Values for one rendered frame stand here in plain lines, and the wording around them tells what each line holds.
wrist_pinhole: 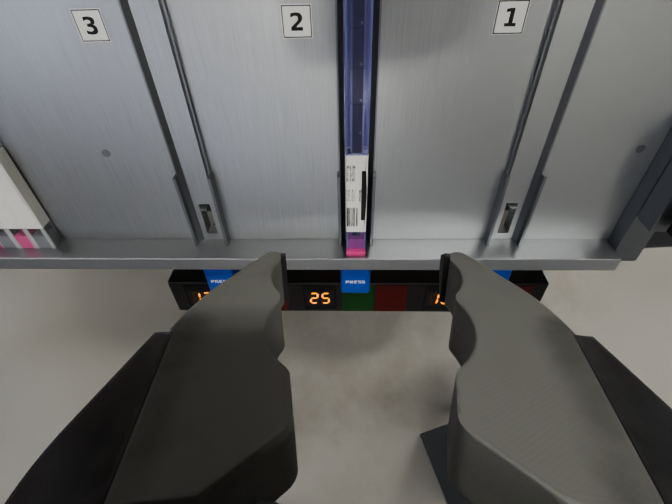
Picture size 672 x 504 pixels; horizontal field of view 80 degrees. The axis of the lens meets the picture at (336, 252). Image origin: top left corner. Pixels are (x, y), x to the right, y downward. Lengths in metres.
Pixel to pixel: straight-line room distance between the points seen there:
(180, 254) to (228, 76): 0.14
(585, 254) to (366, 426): 0.85
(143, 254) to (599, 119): 0.32
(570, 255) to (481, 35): 0.17
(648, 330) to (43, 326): 1.54
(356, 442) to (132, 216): 0.90
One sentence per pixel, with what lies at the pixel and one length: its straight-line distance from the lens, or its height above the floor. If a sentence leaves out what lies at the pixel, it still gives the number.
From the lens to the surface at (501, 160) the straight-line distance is 0.29.
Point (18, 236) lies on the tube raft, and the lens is 0.39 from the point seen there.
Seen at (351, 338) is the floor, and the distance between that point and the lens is 1.05.
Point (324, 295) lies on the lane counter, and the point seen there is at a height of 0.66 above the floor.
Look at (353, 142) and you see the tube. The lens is 0.25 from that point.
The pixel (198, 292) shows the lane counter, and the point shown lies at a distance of 0.40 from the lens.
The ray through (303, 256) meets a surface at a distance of 0.30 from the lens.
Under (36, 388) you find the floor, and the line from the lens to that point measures 1.35.
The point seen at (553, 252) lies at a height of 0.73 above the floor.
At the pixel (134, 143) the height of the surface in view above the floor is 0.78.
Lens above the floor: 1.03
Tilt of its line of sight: 87 degrees down
